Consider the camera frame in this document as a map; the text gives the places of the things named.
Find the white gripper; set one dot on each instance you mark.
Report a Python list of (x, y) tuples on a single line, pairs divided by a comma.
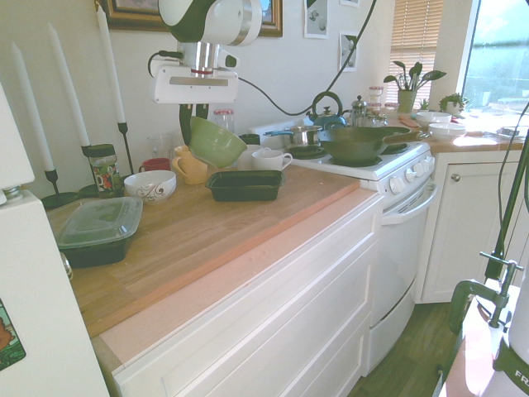
[(194, 89)]

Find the green ceramic bowl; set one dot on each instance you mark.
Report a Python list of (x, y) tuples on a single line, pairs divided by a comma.
[(215, 144)]

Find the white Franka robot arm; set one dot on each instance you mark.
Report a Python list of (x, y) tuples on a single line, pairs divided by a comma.
[(231, 20)]

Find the glass jar red checkered lid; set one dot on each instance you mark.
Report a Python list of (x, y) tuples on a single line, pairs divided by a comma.
[(224, 120)]

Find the clear drinking glass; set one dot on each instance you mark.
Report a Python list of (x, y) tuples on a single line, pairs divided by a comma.
[(159, 144)]

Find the yellow ceramic mug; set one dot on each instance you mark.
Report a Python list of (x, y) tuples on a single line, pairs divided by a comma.
[(190, 171)]

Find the dark green mug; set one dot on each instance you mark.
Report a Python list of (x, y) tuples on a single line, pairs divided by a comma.
[(250, 138)]

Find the red ceramic mug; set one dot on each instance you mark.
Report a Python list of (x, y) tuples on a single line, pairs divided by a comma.
[(156, 164)]

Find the white ceramic cup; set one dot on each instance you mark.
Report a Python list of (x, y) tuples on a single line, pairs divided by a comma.
[(246, 159), (270, 161)]

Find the white bowl with swirl pattern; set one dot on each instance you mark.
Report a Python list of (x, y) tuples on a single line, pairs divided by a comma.
[(149, 188)]

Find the open black plastic tray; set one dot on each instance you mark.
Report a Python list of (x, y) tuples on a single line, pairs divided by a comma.
[(244, 188)]

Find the white taper candle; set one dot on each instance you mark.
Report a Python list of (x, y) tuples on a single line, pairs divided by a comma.
[(68, 82), (33, 107), (111, 66)]

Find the spice jar with dark lid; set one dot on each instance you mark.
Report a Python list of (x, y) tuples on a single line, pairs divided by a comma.
[(105, 171)]

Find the blue kettle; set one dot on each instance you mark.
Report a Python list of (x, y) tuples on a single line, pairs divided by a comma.
[(328, 116)]

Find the black tray with clear lid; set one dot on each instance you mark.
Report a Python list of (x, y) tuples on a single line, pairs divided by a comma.
[(95, 231)]

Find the glass french press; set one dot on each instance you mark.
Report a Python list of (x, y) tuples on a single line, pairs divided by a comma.
[(358, 113)]

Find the stacked jars with red lids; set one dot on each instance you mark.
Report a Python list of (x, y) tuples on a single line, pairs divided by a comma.
[(376, 97)]

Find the white drawer cabinet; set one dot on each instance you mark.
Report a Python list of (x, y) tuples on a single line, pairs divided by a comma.
[(268, 310)]

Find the leafy plant in pale pot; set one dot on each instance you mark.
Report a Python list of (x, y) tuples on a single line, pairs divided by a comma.
[(407, 99)]

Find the white kitchen stove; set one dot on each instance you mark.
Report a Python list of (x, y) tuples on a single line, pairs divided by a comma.
[(396, 231)]

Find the wooden window blind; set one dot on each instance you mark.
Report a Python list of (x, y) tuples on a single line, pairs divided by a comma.
[(413, 33)]

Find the white serving bowl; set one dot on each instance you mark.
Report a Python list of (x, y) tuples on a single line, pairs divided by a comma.
[(434, 118), (446, 131)]

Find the small succulent plant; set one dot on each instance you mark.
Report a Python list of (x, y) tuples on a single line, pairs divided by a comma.
[(453, 103)]

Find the colourful cartoon fridge magnet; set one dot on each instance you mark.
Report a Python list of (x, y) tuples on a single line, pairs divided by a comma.
[(10, 335)]

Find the white cabinet with metal knob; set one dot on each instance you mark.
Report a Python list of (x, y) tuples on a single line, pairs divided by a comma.
[(463, 231)]

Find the small plate with food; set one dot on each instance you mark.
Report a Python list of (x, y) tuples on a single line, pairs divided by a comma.
[(512, 132)]

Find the metal screw clamp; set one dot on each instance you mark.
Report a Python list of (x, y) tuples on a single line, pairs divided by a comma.
[(463, 302)]

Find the robot mounting table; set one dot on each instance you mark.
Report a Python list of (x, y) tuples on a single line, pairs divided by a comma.
[(467, 351)]

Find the black and white wall photo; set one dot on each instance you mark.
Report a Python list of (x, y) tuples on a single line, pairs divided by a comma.
[(348, 51), (349, 2), (317, 18)]

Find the black camera stand pole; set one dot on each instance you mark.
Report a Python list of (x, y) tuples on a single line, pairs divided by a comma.
[(508, 207)]

